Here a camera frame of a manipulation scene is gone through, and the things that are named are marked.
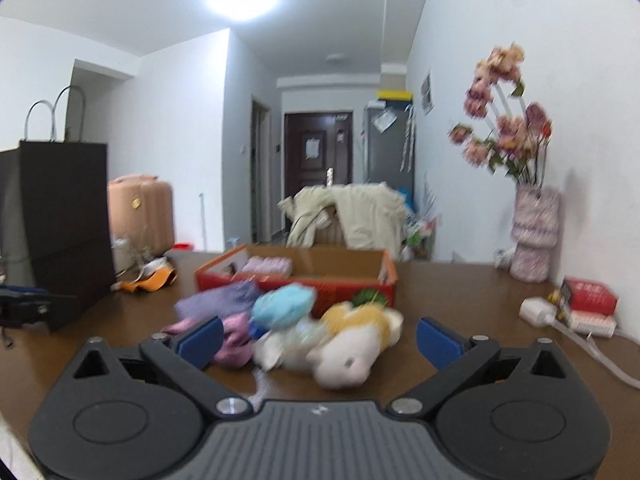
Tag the clear plastic bag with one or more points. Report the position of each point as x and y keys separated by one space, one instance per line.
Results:
x=131 y=257

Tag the paper sheet on fridge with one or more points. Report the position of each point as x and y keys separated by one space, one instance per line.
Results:
x=383 y=121

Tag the striped hanging ribbon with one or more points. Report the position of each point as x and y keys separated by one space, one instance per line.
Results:
x=408 y=140

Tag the flat white box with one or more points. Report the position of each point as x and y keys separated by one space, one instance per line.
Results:
x=595 y=324

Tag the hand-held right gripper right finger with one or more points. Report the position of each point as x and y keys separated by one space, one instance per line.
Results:
x=437 y=342

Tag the crinkled plastic bags bundle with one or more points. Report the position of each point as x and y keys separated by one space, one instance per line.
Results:
x=422 y=227

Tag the dark door frame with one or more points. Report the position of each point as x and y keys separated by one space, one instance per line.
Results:
x=261 y=170

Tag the purple cloth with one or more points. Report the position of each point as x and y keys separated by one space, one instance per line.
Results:
x=220 y=300

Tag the yellow box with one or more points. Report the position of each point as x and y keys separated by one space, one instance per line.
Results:
x=395 y=95

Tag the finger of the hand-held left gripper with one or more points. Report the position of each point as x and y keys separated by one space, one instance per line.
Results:
x=22 y=307

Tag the dark brown door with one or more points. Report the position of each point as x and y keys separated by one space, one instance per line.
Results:
x=320 y=175

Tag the black paper bag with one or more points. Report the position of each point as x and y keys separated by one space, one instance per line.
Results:
x=65 y=210

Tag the orange cloth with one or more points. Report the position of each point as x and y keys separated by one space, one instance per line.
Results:
x=150 y=283

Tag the shiny pale bundle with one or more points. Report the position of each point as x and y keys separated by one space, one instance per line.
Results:
x=285 y=349

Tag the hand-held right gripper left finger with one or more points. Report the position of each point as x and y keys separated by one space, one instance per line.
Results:
x=202 y=341

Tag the bouquet of dried pink roses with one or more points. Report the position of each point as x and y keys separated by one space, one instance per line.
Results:
x=510 y=130

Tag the beige jacket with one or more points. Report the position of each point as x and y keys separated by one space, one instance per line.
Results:
x=370 y=215

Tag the pink towel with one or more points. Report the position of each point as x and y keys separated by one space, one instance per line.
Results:
x=267 y=266

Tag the red cardboard box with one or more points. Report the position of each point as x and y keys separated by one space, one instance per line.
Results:
x=340 y=287

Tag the grey fridge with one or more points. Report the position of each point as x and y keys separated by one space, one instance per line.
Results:
x=387 y=157

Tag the yellow and white plush toy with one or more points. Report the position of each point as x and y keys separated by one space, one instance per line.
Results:
x=345 y=360

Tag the pink textured vase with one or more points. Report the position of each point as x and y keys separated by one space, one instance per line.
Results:
x=535 y=232

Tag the wall poster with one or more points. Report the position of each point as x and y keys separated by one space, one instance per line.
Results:
x=426 y=92

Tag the white charger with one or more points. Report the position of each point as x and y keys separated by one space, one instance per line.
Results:
x=536 y=311

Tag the pink suitcase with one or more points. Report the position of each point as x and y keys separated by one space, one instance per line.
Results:
x=142 y=210

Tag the light blue plush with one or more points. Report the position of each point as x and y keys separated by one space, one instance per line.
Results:
x=282 y=305

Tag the pink cloth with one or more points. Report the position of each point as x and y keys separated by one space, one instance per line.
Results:
x=235 y=344

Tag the brown chair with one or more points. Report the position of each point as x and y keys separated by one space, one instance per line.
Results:
x=330 y=234

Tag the white paper notice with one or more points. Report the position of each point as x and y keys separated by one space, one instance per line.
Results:
x=311 y=148

